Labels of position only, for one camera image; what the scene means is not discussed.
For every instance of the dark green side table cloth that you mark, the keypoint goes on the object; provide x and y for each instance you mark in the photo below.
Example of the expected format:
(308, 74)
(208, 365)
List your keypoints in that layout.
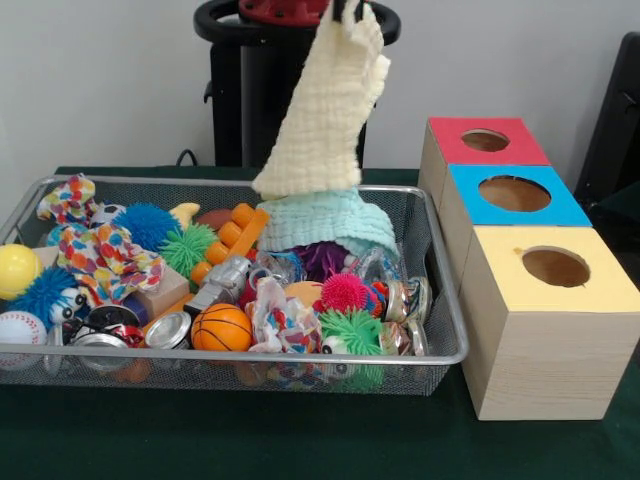
(622, 210)

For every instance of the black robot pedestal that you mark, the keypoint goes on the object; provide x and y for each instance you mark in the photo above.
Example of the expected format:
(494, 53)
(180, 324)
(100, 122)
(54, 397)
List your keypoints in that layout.
(270, 100)

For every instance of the orange toy basketball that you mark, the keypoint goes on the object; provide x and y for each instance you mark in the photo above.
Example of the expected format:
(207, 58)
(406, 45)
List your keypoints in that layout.
(221, 327)

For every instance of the black upright panel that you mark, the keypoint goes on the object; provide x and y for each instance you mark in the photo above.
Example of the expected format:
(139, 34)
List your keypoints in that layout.
(615, 125)

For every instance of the cream knitted cloth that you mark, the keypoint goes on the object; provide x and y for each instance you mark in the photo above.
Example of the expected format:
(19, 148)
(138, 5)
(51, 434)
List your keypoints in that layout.
(325, 110)

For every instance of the white toy baseball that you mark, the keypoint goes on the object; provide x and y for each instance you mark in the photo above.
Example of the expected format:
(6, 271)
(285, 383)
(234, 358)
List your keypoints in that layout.
(20, 327)

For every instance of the yellow plush toy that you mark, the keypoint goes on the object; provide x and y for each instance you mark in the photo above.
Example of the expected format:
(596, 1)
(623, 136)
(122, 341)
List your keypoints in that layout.
(186, 212)

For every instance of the yellow plastic ball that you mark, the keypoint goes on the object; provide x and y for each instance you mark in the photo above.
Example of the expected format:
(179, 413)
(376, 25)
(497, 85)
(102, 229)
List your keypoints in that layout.
(17, 270)

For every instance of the wooden box with three holes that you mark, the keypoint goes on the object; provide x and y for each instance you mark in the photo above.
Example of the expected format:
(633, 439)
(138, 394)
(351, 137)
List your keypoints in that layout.
(545, 350)

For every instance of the light blue waffle cloth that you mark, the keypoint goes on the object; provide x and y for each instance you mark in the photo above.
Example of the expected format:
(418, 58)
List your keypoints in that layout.
(350, 220)

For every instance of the green spiky rubber ball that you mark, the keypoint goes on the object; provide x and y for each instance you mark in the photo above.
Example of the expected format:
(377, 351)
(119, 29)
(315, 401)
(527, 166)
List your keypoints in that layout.
(352, 327)

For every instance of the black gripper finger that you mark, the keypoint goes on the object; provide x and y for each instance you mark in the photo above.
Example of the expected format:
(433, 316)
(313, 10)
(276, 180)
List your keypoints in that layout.
(339, 10)
(360, 10)

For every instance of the blue spiky rubber ball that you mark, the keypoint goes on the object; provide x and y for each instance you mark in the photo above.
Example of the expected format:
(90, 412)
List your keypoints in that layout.
(147, 225)

